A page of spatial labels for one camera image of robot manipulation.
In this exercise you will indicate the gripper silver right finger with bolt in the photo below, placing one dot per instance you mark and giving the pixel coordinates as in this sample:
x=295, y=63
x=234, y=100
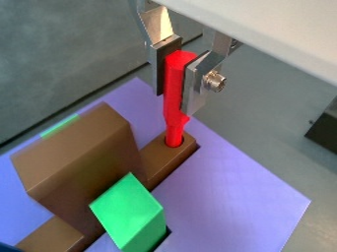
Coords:
x=202, y=76

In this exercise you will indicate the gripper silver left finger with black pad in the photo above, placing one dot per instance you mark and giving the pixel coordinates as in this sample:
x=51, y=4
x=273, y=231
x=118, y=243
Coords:
x=161, y=41

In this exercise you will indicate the red hexagonal peg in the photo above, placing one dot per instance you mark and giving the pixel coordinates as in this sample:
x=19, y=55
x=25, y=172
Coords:
x=176, y=118

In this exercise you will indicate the purple base board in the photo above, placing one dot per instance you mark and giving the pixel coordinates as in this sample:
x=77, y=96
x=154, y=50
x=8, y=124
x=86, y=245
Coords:
x=225, y=203

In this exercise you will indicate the brown L-shaped block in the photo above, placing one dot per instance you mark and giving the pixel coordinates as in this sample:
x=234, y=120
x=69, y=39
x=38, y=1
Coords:
x=70, y=167

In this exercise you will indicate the green block left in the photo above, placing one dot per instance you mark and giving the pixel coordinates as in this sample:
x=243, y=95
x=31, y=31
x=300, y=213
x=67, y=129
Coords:
x=130, y=215

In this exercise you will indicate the blue hexagonal peg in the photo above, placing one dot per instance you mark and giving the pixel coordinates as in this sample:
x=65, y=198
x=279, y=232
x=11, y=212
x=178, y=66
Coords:
x=8, y=248

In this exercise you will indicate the black U-shaped metal bracket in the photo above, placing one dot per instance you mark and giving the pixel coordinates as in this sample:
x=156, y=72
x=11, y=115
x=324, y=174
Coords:
x=323, y=132

